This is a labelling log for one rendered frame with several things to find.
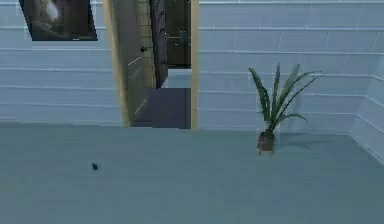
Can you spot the grey open room door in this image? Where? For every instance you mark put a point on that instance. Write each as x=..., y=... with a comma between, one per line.
x=131, y=66

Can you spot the green house plant in pot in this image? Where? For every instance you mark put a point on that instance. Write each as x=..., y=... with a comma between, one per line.
x=274, y=106

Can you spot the small black object on floor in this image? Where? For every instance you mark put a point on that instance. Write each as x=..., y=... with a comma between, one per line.
x=95, y=166

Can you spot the dark framed wall picture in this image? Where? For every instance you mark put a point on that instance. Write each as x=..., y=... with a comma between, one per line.
x=60, y=20

